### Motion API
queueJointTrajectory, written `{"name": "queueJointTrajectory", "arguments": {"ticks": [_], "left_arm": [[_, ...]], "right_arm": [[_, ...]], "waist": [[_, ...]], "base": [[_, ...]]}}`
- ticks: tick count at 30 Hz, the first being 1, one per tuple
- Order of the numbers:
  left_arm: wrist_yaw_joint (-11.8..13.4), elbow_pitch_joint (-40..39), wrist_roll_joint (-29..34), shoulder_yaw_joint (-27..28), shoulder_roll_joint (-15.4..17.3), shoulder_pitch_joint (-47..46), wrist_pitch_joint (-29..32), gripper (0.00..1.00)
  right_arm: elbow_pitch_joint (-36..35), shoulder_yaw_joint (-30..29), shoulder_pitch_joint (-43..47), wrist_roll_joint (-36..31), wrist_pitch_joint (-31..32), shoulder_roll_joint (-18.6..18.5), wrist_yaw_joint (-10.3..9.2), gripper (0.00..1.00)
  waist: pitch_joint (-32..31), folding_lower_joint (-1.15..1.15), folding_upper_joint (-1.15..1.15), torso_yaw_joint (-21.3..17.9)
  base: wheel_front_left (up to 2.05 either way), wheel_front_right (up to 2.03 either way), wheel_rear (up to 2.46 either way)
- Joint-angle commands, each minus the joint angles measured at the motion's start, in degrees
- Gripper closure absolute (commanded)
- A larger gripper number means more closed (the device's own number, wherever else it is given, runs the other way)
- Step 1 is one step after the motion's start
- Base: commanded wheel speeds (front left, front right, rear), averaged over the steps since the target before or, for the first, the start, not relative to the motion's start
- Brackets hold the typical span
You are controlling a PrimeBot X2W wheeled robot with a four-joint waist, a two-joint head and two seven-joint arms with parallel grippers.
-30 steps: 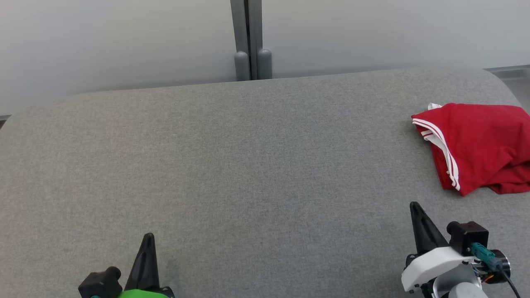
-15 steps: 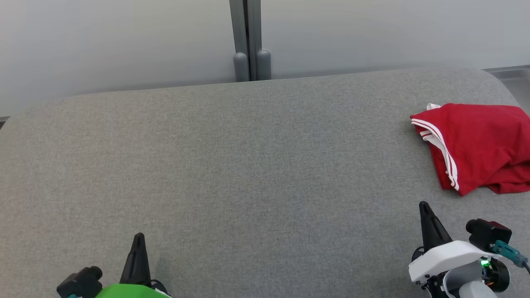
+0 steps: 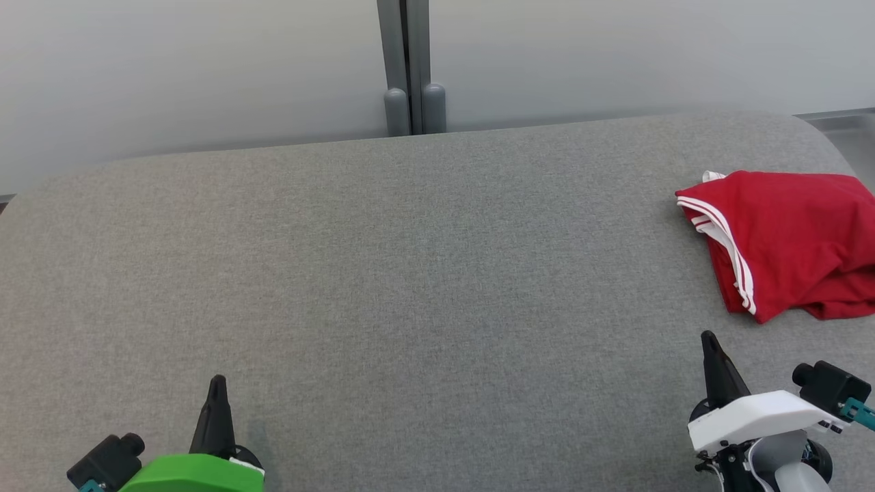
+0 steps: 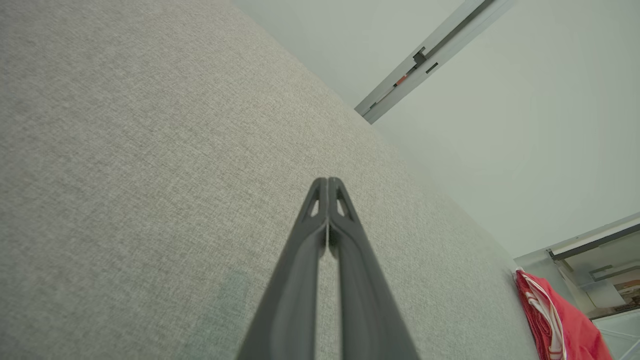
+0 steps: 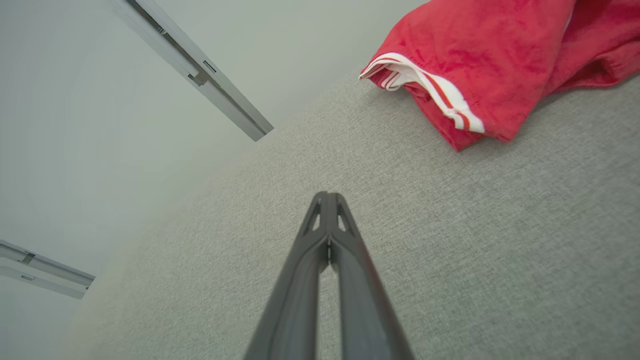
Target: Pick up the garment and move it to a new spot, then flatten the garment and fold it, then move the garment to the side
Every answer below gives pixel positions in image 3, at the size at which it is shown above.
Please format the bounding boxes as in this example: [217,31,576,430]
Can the grey cylindrical partition foot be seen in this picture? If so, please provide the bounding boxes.
[421,83,447,135]
[383,87,410,137]

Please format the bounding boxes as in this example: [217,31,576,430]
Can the red white-striped jersey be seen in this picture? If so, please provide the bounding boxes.
[675,169,875,325]

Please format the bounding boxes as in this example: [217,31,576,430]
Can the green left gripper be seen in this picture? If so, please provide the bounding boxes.
[118,374,266,492]

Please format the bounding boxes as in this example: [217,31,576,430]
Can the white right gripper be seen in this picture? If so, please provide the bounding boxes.
[686,330,845,455]

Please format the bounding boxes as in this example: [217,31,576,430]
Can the grey metal partition post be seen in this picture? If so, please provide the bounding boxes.
[377,0,431,136]

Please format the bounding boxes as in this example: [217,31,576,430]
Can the grey fabric sofa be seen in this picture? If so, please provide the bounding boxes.
[0,109,875,492]

